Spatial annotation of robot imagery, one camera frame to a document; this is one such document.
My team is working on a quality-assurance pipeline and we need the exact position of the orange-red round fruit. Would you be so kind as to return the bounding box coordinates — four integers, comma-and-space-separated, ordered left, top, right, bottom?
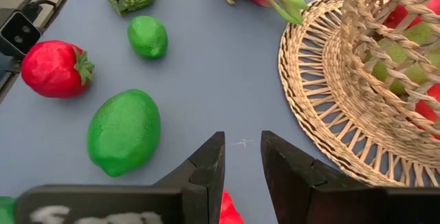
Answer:
414, 83, 440, 139

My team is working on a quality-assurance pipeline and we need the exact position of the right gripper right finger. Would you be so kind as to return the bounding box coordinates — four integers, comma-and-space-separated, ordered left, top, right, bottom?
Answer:
260, 130, 440, 224

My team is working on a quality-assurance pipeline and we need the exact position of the red bell pepper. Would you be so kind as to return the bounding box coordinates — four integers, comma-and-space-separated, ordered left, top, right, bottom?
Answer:
219, 190, 245, 224

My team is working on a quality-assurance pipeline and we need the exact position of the red apple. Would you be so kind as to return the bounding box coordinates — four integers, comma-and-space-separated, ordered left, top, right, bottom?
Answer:
382, 0, 440, 29

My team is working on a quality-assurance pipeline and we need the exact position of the round woven straw mat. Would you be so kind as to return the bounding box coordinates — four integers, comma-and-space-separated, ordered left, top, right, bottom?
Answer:
277, 0, 440, 188

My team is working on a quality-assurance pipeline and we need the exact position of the red strawberry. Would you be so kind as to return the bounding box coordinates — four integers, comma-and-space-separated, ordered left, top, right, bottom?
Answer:
21, 40, 96, 98

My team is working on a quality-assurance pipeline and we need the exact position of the green pear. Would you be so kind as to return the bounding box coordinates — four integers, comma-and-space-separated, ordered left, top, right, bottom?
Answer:
364, 41, 430, 96
401, 21, 440, 67

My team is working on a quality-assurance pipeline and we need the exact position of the black table-level camera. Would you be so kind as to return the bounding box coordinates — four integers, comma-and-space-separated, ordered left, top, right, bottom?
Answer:
0, 10, 43, 59

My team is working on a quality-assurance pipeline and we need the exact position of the small green lime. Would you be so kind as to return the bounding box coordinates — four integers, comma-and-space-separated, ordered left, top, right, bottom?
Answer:
127, 14, 169, 60

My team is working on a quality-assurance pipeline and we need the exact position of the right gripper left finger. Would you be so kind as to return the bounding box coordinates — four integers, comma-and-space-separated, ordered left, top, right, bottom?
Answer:
15, 131, 226, 224

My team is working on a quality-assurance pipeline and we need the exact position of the woven wicker basket with handles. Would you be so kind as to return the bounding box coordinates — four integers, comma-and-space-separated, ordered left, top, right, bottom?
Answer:
340, 0, 440, 142

